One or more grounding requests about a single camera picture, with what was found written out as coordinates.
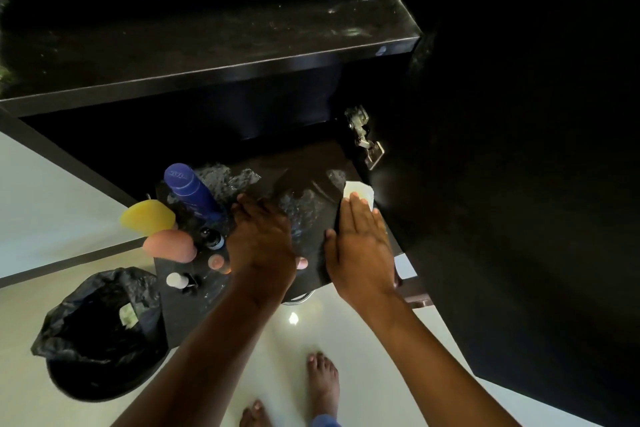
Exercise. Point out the person's right hand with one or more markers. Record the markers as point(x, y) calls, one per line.
point(362, 262)

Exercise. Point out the person's left hand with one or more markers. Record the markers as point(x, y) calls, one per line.
point(260, 247)

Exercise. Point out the person's right thumb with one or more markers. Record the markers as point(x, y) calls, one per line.
point(332, 244)

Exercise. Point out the person's right little finger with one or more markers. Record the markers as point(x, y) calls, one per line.
point(379, 229)

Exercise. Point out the person's right middle finger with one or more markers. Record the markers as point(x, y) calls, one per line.
point(357, 217)

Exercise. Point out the person's left thumb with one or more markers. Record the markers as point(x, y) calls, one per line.
point(301, 263)

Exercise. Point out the white wiping cloth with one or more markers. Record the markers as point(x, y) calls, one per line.
point(361, 188)

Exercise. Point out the person's right forearm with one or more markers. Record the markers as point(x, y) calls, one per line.
point(430, 366)

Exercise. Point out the person's left forearm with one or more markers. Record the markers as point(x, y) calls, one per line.
point(210, 356)

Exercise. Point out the clear crumpled plastic sheet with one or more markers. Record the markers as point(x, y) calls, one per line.
point(305, 204)

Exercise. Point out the metal cabinet hinge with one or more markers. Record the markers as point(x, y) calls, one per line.
point(362, 139)

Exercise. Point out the small round pink container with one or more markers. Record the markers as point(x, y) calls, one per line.
point(216, 262)

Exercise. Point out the small dark bottle blue label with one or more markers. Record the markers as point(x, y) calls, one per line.
point(213, 240)

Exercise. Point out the black cabinet shelf board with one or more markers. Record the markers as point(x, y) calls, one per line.
point(195, 311)

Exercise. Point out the person's right foot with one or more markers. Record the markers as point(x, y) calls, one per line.
point(322, 384)

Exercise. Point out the small bottle white cap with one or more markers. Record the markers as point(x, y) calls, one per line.
point(177, 280)

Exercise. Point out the blue spray bottle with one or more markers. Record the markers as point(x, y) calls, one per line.
point(192, 192)

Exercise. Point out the pink makeup sponge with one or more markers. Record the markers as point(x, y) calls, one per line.
point(170, 246)

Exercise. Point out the black cabinet door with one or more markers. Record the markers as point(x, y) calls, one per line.
point(525, 167)

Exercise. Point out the yellow makeup sponge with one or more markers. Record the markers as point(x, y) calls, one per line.
point(147, 217)

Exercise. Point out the blue trouser leg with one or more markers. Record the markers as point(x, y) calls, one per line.
point(326, 422)

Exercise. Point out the crumpled paper scrap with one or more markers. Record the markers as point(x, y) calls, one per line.
point(128, 314)

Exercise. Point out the black bin with bag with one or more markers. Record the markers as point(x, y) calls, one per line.
point(95, 356)

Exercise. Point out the black countertop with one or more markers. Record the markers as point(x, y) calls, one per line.
point(200, 42)

